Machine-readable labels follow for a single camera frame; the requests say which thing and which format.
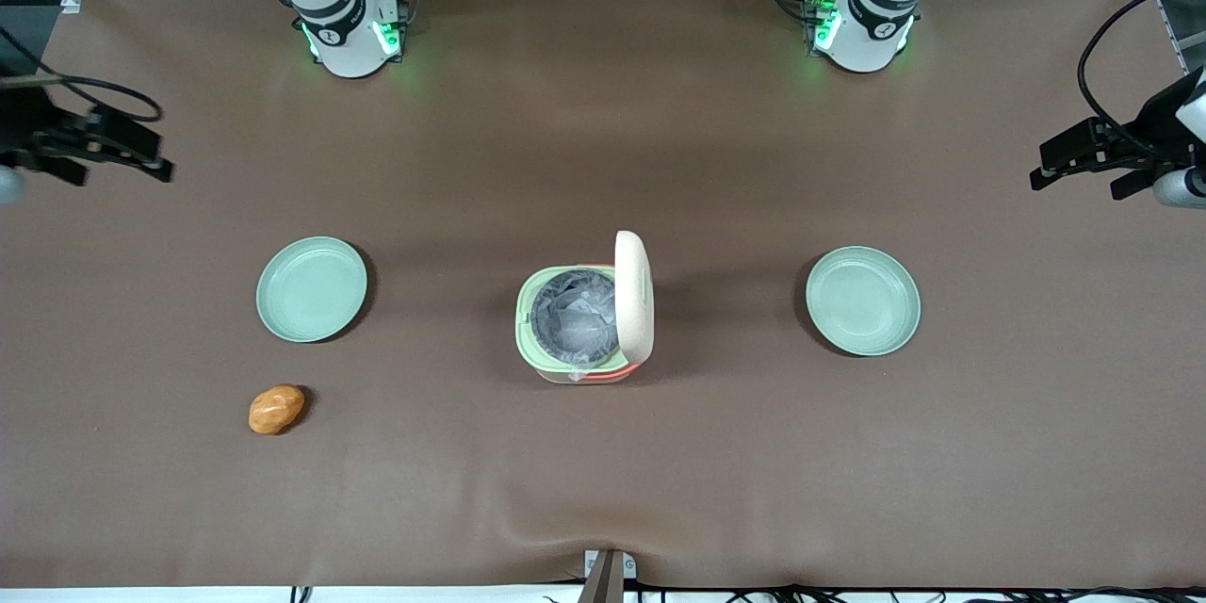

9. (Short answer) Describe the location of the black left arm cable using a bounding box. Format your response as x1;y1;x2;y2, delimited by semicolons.
1076;0;1206;161

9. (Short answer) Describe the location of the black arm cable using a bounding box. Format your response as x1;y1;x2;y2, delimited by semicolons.
0;26;164;123
1076;0;1206;161

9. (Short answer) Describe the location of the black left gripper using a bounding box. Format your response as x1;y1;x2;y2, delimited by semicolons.
1029;66;1206;202

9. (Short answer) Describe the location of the orange-brown bread roll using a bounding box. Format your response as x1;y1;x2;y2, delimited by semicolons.
248;383;307;436

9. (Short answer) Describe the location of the cream rice cooker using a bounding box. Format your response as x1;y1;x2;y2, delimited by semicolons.
514;229;656;387

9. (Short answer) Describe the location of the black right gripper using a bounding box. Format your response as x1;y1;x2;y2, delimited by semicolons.
0;80;176;188

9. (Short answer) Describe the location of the brown table cover mat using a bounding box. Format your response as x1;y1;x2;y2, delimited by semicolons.
0;0;1206;590

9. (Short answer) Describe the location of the pale green round plate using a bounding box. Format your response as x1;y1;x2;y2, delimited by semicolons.
805;246;922;358
255;236;369;344

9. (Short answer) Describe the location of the grey metal camera post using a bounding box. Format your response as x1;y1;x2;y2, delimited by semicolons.
577;548;639;603

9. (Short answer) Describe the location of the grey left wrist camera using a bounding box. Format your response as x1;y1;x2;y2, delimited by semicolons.
1151;165;1206;210

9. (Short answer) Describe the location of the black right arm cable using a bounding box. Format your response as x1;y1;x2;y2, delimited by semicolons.
0;26;164;123

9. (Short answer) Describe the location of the crumpled clear plastic bag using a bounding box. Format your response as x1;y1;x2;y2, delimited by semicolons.
531;271;619;370

